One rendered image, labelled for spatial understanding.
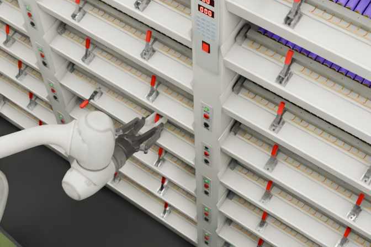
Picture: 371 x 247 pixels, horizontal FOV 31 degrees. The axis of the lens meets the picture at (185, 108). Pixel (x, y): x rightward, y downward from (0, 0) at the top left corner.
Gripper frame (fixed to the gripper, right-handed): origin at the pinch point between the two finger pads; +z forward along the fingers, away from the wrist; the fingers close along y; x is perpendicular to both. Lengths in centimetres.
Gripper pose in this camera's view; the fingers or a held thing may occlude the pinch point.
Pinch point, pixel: (156, 120)
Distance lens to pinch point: 217.5
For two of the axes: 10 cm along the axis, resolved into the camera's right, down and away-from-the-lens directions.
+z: 5.8, -4.9, 6.5
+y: 8.0, 4.7, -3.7
